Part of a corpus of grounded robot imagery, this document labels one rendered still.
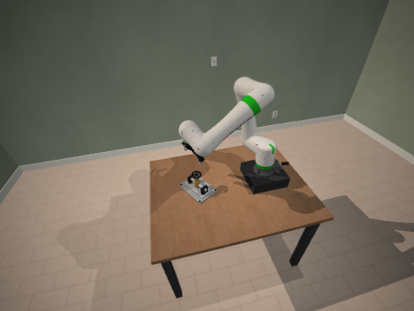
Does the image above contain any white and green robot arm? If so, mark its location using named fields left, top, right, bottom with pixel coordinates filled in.
left=179, top=76, right=289, bottom=177

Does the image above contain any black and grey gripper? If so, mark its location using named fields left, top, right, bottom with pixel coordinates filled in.
left=184, top=146, right=204, bottom=164

